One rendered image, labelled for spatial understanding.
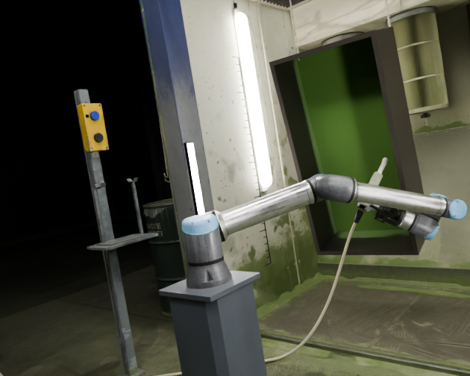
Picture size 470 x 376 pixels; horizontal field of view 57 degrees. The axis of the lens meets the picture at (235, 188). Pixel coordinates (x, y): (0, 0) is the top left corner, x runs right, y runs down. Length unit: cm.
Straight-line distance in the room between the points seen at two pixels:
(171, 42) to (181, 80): 23
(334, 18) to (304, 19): 28
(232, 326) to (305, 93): 163
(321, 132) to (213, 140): 70
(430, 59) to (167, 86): 188
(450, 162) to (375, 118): 108
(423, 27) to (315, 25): 83
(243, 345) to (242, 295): 19
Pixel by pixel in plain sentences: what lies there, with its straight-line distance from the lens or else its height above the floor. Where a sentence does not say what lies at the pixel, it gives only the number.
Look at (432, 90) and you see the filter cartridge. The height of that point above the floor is 139.
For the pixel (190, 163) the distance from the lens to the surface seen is 264.
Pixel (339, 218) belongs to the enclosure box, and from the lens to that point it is 301.
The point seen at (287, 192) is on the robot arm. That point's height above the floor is 94.
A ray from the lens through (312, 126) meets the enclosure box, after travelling 287.
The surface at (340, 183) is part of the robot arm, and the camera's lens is 191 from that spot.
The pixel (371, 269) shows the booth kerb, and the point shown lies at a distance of 355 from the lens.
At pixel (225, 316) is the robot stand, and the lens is 173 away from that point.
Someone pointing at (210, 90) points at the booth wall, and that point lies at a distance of 291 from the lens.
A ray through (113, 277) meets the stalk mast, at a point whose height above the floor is 58.
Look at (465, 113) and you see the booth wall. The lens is 376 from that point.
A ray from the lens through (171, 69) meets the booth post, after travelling 272.
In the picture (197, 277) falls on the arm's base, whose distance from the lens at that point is 176.
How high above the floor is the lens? 112
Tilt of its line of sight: 3 degrees down
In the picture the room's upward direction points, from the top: 9 degrees counter-clockwise
